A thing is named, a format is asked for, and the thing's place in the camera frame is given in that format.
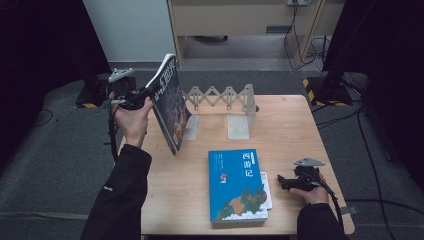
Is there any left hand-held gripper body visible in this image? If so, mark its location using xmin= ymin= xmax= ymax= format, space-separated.
xmin=107 ymin=68 xmax=146 ymax=111

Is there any black stand with striped base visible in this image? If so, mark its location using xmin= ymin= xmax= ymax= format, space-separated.
xmin=74 ymin=61 xmax=113 ymax=109
xmin=302 ymin=49 xmax=354 ymax=108

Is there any right hand-held gripper black cable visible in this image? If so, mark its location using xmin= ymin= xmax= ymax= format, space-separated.
xmin=309 ymin=176 xmax=344 ymax=231

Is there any person's left hand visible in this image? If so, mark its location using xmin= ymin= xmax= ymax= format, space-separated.
xmin=110 ymin=92 xmax=155 ymax=149

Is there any white cable bundle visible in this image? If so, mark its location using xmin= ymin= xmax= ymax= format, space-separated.
xmin=309 ymin=35 xmax=331 ymax=73

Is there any light wooden desk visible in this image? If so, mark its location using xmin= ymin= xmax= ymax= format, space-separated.
xmin=166 ymin=0 xmax=346 ymax=68

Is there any grey tape piece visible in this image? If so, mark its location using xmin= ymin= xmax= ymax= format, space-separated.
xmin=339 ymin=205 xmax=359 ymax=216

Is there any black curtain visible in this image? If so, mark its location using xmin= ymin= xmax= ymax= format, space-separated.
xmin=321 ymin=0 xmax=424 ymax=183
xmin=0 ymin=0 xmax=113 ymax=168

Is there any long grey floor strip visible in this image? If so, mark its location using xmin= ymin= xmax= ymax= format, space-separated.
xmin=0 ymin=211 xmax=89 ymax=222

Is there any thin black floor cable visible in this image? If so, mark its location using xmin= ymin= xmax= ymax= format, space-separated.
xmin=344 ymin=198 xmax=424 ymax=215

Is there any person's right hand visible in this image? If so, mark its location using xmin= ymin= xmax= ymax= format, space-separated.
xmin=289 ymin=172 xmax=330 ymax=205

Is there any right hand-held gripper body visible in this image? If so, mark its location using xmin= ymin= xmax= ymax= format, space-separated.
xmin=293 ymin=157 xmax=326 ymax=193

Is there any dark illustrated cover magazine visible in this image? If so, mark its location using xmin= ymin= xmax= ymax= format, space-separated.
xmin=148 ymin=54 xmax=193 ymax=157

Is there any white cabinet panel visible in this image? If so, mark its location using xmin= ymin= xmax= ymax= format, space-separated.
xmin=82 ymin=0 xmax=178 ymax=63

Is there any black hanging power cable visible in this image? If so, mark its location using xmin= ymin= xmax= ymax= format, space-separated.
xmin=283 ymin=3 xmax=319 ymax=71

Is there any short black floor cable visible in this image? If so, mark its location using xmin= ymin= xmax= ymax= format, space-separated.
xmin=314 ymin=99 xmax=364 ymax=130

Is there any white caterpillar picture book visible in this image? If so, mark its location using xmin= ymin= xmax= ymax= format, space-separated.
xmin=259 ymin=171 xmax=274 ymax=211

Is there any thick blue book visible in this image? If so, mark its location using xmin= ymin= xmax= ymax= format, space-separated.
xmin=207 ymin=148 xmax=270 ymax=225

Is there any grey metal expandable book rack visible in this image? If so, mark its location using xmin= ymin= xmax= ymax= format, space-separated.
xmin=181 ymin=83 xmax=258 ymax=141

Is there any long black floor cable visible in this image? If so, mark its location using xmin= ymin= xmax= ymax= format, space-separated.
xmin=355 ymin=106 xmax=391 ymax=240

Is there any looped black floor cable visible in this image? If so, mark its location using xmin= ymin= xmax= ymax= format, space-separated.
xmin=29 ymin=108 xmax=55 ymax=129

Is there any hand-held gripper black cable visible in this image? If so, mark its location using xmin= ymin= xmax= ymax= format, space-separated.
xmin=105 ymin=98 xmax=121 ymax=163
xmin=309 ymin=176 xmax=344 ymax=231

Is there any left hand-held gripper black cable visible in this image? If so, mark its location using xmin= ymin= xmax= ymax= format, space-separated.
xmin=105 ymin=98 xmax=121 ymax=163

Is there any red portrait cover magazine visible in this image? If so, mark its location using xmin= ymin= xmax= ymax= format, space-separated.
xmin=145 ymin=53 xmax=176 ymax=155

